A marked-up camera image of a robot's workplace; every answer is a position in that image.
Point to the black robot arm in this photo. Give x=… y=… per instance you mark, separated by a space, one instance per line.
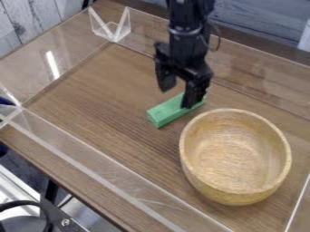
x=189 y=14

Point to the clear acrylic corner bracket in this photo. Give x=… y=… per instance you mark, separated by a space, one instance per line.
x=111 y=31

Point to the brown wooden bowl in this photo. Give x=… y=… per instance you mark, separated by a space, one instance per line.
x=235 y=156

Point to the black table leg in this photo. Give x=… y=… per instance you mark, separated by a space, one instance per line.
x=50 y=191

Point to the blue object at edge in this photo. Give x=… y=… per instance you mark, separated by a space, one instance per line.
x=4 y=101

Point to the clear acrylic tray wall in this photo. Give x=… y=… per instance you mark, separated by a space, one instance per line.
x=121 y=195

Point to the green rectangular block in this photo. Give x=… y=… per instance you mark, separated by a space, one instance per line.
x=168 y=111

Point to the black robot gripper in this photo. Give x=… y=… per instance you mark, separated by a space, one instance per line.
x=179 y=58

